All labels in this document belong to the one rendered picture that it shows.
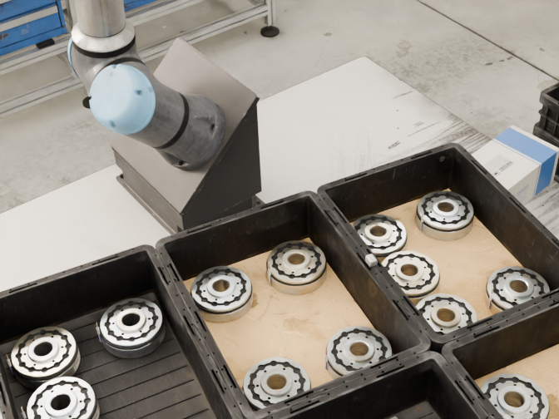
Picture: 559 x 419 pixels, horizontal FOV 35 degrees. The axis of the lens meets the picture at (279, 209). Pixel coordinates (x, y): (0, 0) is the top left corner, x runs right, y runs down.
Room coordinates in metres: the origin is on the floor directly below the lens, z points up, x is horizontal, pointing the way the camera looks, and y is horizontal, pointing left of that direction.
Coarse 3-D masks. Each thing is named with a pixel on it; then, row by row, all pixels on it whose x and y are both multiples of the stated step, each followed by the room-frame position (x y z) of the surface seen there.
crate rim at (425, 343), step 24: (312, 192) 1.17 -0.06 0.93; (240, 216) 1.12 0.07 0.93; (168, 240) 1.06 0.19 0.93; (168, 264) 1.01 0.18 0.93; (360, 264) 0.99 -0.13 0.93; (384, 288) 0.94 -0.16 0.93; (192, 312) 0.90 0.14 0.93; (216, 360) 0.81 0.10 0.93; (384, 360) 0.80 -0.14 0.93; (336, 384) 0.76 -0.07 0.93; (240, 408) 0.72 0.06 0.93; (264, 408) 0.72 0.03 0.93
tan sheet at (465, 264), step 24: (408, 216) 1.21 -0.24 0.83; (408, 240) 1.14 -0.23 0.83; (432, 240) 1.14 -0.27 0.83; (456, 240) 1.14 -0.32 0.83; (480, 240) 1.14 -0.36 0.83; (456, 264) 1.08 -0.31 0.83; (480, 264) 1.08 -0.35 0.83; (504, 264) 1.07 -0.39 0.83; (456, 288) 1.02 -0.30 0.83; (480, 288) 1.02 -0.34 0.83; (480, 312) 0.97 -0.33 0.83
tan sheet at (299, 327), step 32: (256, 256) 1.12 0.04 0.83; (256, 288) 1.04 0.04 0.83; (320, 288) 1.03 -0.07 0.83; (256, 320) 0.97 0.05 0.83; (288, 320) 0.97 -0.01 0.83; (320, 320) 0.96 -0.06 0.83; (352, 320) 0.96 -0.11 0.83; (224, 352) 0.90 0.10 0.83; (256, 352) 0.90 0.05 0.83; (288, 352) 0.90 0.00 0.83; (320, 352) 0.89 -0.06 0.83; (320, 384) 0.83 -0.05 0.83
